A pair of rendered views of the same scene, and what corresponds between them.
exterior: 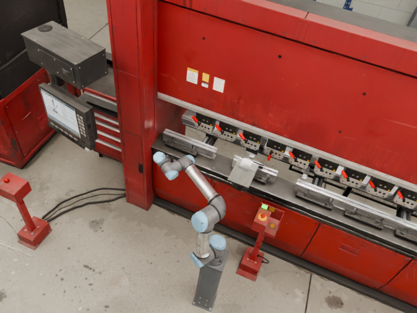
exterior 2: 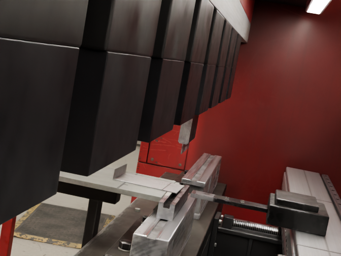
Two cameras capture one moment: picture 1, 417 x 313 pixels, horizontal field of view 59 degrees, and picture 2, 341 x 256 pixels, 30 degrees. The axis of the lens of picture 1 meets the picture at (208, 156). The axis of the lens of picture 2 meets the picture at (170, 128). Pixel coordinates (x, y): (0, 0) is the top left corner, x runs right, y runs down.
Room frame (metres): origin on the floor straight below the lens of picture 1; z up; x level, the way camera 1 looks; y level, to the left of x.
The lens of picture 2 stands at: (1.90, -1.56, 1.26)
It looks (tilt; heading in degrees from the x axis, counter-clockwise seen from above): 6 degrees down; 81
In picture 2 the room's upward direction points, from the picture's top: 10 degrees clockwise
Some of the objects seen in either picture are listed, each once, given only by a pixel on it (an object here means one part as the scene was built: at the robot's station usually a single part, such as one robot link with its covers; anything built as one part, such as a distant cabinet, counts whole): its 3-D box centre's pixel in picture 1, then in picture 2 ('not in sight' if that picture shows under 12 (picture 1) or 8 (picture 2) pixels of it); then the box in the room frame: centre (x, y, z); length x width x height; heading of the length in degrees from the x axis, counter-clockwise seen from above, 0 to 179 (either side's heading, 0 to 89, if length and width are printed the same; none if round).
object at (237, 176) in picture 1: (243, 172); (105, 178); (1.99, -0.30, 1.00); 0.26 x 0.18 x 0.01; 163
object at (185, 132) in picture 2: (252, 149); (189, 127); (2.13, -0.34, 1.13); 0.10 x 0.02 x 0.10; 73
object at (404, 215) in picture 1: (405, 202); not in sight; (2.10, -1.75, 0.81); 0.64 x 0.08 x 0.14; 163
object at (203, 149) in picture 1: (189, 143); (201, 182); (2.30, 0.18, 0.92); 0.50 x 0.06 x 0.10; 73
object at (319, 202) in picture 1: (314, 200); not in sight; (1.90, -0.90, 0.89); 0.30 x 0.05 x 0.03; 73
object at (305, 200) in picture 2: (255, 147); (258, 202); (2.29, -0.40, 1.01); 0.26 x 0.12 x 0.05; 163
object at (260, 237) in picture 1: (258, 243); not in sight; (1.73, -0.55, 0.39); 0.05 x 0.05 x 0.54; 73
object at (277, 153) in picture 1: (276, 146); (187, 59); (2.08, -0.51, 1.26); 0.15 x 0.09 x 0.17; 73
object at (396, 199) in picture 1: (408, 194); not in sight; (1.78, -1.46, 1.26); 0.15 x 0.09 x 0.17; 73
